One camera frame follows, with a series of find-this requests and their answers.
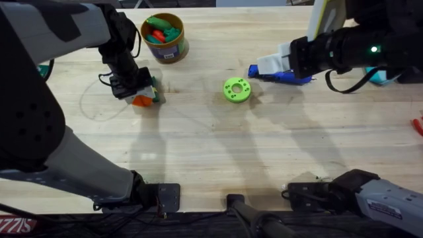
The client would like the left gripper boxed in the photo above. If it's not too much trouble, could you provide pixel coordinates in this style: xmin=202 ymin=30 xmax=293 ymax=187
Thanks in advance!
xmin=95 ymin=3 xmax=156 ymax=107

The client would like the dark green toy vegetable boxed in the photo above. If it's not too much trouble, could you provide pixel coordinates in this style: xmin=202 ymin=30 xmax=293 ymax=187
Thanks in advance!
xmin=151 ymin=76 xmax=161 ymax=103

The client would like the tan tub of toy vegetables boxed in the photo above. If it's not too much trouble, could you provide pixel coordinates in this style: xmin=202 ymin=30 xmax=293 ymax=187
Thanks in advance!
xmin=140 ymin=12 xmax=190 ymax=65

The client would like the upright flat wrist plate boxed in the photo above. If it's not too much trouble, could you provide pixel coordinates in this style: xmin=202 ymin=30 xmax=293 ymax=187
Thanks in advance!
xmin=306 ymin=0 xmax=348 ymax=42

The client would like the green disc with holes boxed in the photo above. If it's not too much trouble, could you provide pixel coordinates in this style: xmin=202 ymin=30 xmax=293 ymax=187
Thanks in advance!
xmin=223 ymin=76 xmax=252 ymax=104

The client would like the green board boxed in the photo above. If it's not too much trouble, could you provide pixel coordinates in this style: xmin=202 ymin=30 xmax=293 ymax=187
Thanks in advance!
xmin=36 ymin=64 xmax=51 ymax=79

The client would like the light blue box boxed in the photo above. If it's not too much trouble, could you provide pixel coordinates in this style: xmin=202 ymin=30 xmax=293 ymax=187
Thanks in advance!
xmin=364 ymin=65 xmax=403 ymax=86

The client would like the black stand pole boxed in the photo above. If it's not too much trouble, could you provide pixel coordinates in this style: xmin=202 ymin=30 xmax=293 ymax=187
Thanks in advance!
xmin=226 ymin=194 xmax=300 ymax=238

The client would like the red white label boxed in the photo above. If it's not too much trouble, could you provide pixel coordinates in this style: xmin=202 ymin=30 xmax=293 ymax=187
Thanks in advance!
xmin=0 ymin=214 xmax=38 ymax=234

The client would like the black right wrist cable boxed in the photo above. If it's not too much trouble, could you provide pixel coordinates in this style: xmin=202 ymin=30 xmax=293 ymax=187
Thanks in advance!
xmin=325 ymin=67 xmax=387 ymax=95

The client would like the black rail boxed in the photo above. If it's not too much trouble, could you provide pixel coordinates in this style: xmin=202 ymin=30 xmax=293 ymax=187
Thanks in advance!
xmin=0 ymin=210 xmax=423 ymax=238

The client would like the red handled tool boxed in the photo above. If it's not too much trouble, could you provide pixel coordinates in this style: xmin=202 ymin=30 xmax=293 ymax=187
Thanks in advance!
xmin=410 ymin=116 xmax=423 ymax=137

